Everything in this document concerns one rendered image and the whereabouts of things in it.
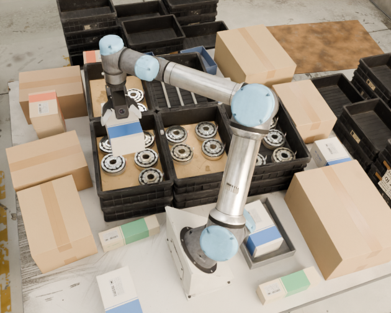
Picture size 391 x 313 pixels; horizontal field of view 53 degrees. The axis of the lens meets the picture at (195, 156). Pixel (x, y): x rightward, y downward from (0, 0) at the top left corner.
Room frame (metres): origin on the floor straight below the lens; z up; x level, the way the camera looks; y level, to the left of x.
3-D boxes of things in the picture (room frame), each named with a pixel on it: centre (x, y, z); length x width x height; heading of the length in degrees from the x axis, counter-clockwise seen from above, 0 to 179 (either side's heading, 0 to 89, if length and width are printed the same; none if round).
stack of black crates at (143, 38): (2.40, 0.38, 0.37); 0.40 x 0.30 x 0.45; 113
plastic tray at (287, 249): (0.81, -0.30, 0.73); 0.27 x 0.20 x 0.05; 24
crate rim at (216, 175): (1.12, -0.01, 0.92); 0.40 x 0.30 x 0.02; 18
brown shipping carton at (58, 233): (0.74, 0.53, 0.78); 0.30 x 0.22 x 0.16; 30
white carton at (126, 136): (1.01, 0.29, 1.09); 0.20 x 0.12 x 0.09; 23
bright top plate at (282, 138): (1.23, -0.36, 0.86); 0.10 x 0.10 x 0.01
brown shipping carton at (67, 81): (1.47, 0.76, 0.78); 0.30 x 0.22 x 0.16; 109
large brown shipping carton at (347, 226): (0.87, -0.63, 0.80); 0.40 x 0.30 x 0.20; 21
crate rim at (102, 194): (1.03, 0.28, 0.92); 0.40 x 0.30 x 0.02; 18
